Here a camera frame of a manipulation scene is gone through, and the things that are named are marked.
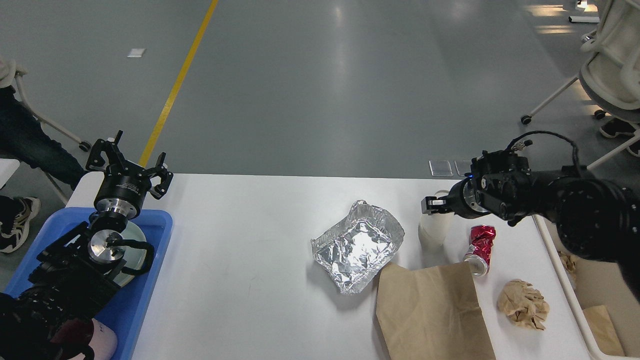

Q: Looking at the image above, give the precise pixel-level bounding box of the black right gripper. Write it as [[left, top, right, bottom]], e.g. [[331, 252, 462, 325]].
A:
[[421, 178, 490, 219]]

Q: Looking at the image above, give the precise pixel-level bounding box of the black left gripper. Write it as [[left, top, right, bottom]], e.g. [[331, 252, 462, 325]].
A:
[[85, 130, 174, 220]]

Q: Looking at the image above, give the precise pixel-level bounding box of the white paper cup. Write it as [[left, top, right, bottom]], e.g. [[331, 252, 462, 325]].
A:
[[418, 196, 454, 252]]

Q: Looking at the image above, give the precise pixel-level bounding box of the crushed red can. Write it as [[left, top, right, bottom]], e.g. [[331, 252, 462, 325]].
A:
[[462, 224, 497, 277]]

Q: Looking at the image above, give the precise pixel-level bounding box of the aluminium foil tray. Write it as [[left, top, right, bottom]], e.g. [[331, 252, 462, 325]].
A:
[[310, 200, 405, 296]]

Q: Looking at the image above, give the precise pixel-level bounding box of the green plate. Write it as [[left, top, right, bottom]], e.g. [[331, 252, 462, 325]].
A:
[[112, 221, 148, 288]]

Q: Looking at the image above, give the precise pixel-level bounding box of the brown paper bag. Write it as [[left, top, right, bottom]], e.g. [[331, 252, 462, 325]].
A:
[[375, 262, 496, 360]]

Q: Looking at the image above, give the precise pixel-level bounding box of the brown paper ball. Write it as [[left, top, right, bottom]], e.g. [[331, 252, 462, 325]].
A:
[[496, 279, 550, 331]]

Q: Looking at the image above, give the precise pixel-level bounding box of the pink mug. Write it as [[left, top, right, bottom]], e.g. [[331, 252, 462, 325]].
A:
[[50, 318, 118, 360]]

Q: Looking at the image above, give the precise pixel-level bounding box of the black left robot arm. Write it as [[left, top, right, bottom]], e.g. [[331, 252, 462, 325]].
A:
[[1, 131, 174, 360]]

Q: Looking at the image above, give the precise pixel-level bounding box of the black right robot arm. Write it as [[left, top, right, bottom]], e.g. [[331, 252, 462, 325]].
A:
[[422, 133, 640, 298]]

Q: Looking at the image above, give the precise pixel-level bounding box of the clear floor plate left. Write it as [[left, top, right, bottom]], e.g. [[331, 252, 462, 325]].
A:
[[429, 160, 454, 178]]

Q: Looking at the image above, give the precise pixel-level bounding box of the clear floor plate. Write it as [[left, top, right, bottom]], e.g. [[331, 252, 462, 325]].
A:
[[454, 160, 473, 177], [429, 160, 454, 178]]

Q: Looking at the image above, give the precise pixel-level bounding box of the clear floor plate right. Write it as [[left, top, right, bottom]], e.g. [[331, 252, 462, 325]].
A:
[[454, 160, 473, 177]]

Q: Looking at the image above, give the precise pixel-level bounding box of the seated person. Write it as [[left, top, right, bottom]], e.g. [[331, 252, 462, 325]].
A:
[[0, 59, 86, 254]]

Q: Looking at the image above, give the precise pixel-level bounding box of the blue plastic tray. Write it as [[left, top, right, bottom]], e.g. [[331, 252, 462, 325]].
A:
[[3, 207, 173, 360]]

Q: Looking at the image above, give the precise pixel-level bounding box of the beige plastic bin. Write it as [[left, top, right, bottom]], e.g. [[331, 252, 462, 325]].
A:
[[533, 215, 640, 360]]

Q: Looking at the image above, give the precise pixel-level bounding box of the walking person leg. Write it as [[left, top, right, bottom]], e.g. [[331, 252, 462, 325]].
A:
[[599, 118, 640, 158]]

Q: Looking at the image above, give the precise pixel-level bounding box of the brown paper in bin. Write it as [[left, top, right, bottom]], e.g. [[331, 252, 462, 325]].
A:
[[582, 305, 626, 357]]

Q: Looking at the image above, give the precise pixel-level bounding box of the white office chair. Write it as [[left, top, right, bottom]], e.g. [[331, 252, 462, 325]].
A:
[[519, 0, 640, 170]]

